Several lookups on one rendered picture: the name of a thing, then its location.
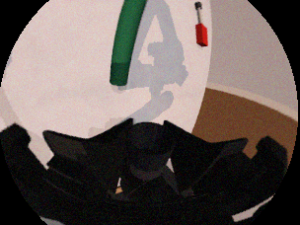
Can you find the green cylinder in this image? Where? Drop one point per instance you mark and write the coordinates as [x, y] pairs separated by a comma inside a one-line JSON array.
[[124, 39]]

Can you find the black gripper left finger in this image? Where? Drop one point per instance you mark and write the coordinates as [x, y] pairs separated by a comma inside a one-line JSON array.
[[103, 154]]

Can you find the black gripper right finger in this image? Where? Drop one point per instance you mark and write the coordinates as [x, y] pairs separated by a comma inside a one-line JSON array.
[[192, 158]]

